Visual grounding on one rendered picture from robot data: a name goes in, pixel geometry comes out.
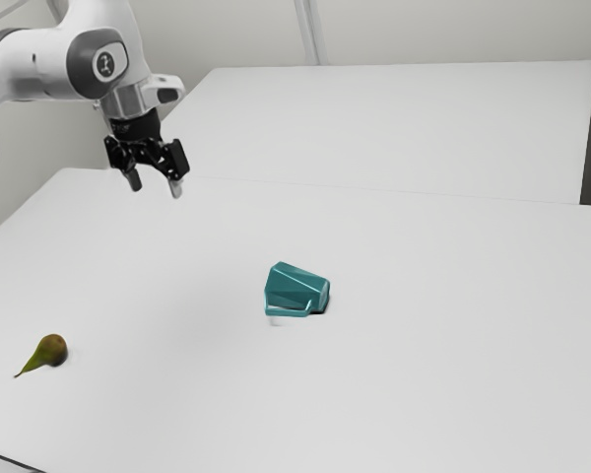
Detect teal faceted mug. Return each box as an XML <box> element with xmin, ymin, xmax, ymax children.
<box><xmin>262</xmin><ymin>261</ymin><xmax>332</xmax><ymax>317</ymax></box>

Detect green brown pear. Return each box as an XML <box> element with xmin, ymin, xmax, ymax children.
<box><xmin>13</xmin><ymin>333</ymin><xmax>70</xmax><ymax>379</ymax></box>

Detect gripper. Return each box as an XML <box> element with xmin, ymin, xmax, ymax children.
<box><xmin>102</xmin><ymin>108</ymin><xmax>191</xmax><ymax>200</ymax></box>

